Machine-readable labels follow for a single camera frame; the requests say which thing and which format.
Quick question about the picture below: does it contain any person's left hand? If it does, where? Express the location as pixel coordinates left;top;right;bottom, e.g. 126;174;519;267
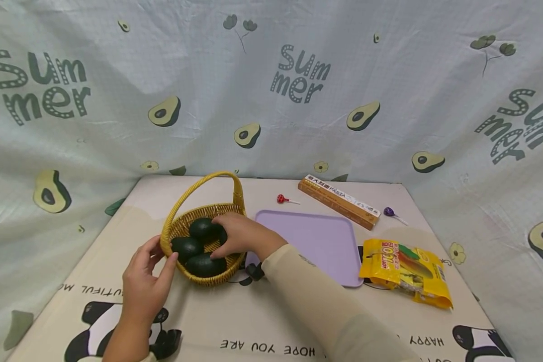
122;235;179;322

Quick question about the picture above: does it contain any person's right hand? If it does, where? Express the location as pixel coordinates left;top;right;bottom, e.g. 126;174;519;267
210;212;282;262

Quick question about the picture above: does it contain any yellow wicker basket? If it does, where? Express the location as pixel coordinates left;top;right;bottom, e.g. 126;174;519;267
159;171;248;288

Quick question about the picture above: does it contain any person's right forearm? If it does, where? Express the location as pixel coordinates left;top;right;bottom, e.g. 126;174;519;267
258;234;424;362

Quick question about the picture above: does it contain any person's left forearm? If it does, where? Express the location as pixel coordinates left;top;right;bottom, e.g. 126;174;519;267
102;313;158;362

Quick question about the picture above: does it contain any light purple tray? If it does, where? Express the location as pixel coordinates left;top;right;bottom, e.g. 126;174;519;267
245;210;364;288

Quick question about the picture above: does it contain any brown and white pasta box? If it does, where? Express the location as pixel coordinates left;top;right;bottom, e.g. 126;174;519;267
298;174;382;231

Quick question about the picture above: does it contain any purple lollipop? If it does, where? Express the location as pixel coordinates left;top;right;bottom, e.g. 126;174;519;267
383;207;409;226

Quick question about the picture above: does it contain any yellow mango snack bag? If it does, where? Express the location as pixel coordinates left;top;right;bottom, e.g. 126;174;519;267
359;239;454;310

